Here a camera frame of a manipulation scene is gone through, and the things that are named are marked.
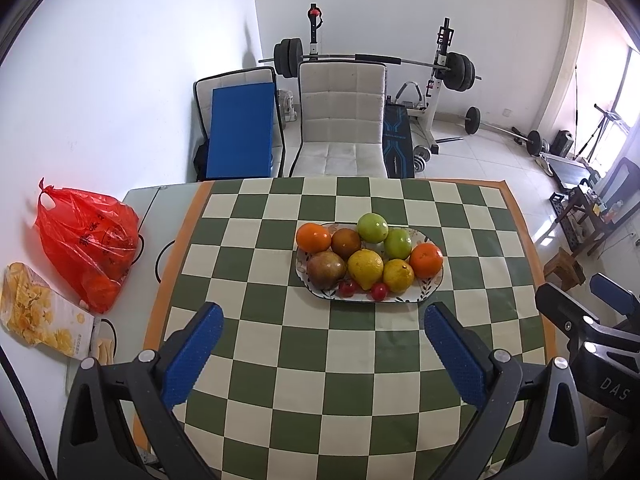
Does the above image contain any floral oval plate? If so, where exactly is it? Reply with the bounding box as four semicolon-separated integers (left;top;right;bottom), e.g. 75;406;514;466
295;222;445;303

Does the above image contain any large yellow orange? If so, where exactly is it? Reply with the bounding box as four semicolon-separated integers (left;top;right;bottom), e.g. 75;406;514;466
347;249;385;291

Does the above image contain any black storage rack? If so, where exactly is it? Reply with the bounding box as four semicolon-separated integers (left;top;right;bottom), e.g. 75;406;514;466
550;185;628;256

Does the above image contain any brown mottled fruit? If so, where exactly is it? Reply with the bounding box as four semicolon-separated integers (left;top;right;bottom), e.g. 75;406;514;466
306;252;347;291

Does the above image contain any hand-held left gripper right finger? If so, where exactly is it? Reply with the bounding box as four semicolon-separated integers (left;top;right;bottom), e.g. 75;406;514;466
424;301;591;480

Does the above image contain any wooden stool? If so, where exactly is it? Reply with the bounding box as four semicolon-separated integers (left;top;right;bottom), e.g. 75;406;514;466
544;249;587;292

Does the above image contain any floor barbell with black plates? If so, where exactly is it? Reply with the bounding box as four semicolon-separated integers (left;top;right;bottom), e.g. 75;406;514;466
462;106;546;156

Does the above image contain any black bag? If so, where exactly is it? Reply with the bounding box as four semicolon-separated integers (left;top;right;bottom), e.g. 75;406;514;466
194;142;211;181

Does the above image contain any pale yellow packet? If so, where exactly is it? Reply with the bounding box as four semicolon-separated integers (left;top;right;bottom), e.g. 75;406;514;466
94;337;118;366

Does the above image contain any white weight rack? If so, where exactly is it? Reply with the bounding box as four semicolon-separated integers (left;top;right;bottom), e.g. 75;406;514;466
306;4;453;156

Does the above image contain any green white checkered tablecloth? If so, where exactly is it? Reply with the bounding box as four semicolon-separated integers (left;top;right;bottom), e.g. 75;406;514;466
132;176;558;480

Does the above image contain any black tripod stand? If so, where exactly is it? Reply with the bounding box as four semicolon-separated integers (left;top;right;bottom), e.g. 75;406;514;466
575;105;632;161

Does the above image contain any small yellow orange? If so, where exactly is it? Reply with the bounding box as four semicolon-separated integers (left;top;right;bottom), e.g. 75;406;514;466
383;258;415;294

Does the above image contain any small white fan heater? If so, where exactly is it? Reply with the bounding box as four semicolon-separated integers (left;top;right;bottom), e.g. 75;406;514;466
277;90;301;126

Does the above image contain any black blue printed bench pad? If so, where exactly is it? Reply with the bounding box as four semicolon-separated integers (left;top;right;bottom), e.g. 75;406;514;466
382;102;417;179

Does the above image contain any yellow chips box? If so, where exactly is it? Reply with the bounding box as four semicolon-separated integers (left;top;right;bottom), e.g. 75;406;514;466
0;261;96;361

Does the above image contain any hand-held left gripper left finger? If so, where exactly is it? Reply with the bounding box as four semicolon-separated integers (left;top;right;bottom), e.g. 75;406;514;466
57;301;224;480

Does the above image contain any red plastic bag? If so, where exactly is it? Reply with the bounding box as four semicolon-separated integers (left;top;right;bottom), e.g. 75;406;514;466
34;177;141;313

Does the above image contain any white padded chair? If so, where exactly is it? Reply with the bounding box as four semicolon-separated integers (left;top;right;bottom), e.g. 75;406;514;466
290;61;388;178

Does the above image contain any black treadmill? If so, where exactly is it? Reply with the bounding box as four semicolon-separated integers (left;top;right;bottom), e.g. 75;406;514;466
536;152;601;191

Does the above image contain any bright orange tangerine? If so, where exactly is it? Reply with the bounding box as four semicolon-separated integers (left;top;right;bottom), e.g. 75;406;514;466
409;242;444;279
295;223;333;254

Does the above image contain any dark reddish orange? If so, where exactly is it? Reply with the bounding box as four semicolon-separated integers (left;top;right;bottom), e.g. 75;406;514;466
331;228;362;261

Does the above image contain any black cable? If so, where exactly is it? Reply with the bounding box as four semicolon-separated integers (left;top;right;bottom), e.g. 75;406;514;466
0;347;53;480

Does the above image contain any chair with blue cushion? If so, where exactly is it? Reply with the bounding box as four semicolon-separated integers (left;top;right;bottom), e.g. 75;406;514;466
192;67;286;181

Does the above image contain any green apple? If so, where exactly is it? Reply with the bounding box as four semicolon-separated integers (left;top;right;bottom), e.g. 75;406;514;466
384;228;413;261
357;213;389;244

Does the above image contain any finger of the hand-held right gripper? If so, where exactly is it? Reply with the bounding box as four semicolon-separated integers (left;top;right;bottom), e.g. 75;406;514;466
535;282;601;346
589;273;640;317

